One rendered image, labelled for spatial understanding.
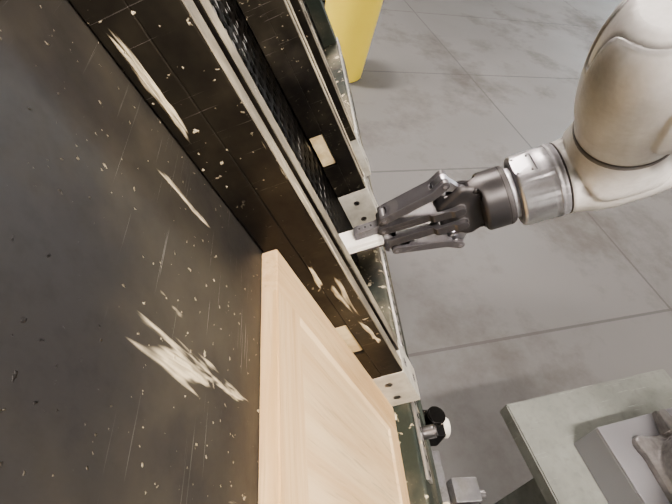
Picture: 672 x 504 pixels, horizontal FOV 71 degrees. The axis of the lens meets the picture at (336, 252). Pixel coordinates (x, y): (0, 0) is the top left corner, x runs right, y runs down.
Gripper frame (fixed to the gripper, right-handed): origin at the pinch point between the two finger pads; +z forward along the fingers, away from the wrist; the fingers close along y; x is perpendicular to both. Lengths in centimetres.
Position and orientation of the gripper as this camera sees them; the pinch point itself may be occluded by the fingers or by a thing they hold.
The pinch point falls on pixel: (356, 240)
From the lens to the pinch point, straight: 63.7
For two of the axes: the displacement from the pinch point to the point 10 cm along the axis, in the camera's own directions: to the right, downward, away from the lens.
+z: -9.3, 2.8, 2.2
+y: -3.5, -6.0, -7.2
